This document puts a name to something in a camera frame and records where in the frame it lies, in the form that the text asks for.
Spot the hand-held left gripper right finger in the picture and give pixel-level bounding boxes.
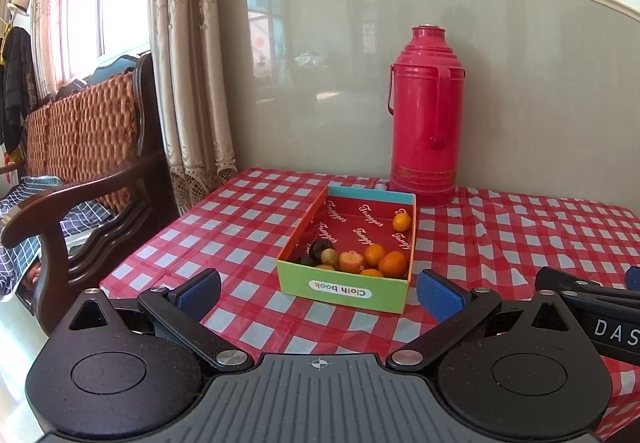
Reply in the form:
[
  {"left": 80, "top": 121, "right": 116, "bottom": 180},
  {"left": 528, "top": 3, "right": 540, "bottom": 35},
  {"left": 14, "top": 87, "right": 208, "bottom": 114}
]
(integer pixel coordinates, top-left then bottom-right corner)
[{"left": 386, "top": 268, "right": 593, "bottom": 370}]

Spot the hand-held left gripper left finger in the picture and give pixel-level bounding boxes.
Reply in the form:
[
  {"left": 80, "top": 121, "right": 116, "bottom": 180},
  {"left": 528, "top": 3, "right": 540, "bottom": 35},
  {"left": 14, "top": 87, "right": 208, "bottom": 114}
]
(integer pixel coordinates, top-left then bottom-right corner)
[{"left": 67, "top": 268, "right": 253, "bottom": 371}]

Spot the colourful cardboard box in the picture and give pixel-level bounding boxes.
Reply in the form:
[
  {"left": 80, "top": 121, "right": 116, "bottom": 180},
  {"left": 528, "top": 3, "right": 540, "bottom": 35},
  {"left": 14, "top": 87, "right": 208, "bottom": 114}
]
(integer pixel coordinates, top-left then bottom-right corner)
[{"left": 276, "top": 183, "right": 418, "bottom": 315}]

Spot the red checked tablecloth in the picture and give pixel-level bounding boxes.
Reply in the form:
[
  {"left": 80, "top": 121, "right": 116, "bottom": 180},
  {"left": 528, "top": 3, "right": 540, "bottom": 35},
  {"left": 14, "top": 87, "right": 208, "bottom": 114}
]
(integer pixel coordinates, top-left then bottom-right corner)
[{"left": 100, "top": 167, "right": 640, "bottom": 441}]

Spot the dark wooden bench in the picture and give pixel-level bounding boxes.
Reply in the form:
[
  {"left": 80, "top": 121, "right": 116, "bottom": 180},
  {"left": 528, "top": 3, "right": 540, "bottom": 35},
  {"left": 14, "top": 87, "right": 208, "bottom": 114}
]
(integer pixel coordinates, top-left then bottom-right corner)
[{"left": 0, "top": 53, "right": 181, "bottom": 336}]

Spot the red thermos flask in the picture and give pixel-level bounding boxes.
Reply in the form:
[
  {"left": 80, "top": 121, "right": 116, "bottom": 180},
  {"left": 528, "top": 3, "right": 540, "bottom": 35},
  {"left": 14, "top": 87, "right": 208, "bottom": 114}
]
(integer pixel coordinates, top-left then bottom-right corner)
[{"left": 387, "top": 24, "right": 466, "bottom": 208}]

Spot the blue checked cloth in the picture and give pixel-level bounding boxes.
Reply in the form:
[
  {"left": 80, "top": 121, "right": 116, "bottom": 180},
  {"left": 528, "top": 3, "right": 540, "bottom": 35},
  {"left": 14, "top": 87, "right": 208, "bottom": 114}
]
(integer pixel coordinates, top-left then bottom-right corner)
[{"left": 0, "top": 175, "right": 113, "bottom": 301}]

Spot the brown woven seat cushion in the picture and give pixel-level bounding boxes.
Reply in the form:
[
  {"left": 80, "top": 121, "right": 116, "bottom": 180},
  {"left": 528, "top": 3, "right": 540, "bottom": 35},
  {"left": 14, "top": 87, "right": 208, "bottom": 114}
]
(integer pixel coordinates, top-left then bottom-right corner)
[{"left": 22, "top": 70, "right": 143, "bottom": 214}]

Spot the beige lace curtain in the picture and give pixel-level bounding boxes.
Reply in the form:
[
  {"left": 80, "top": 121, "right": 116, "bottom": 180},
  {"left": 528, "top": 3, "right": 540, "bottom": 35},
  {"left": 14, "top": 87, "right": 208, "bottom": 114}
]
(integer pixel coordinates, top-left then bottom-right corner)
[{"left": 147, "top": 0, "right": 238, "bottom": 216}]

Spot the dark hanging coat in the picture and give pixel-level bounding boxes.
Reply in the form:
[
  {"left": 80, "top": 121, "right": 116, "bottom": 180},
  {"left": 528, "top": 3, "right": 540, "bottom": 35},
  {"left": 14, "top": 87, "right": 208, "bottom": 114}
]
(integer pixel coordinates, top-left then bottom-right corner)
[{"left": 0, "top": 25, "right": 38, "bottom": 154}]

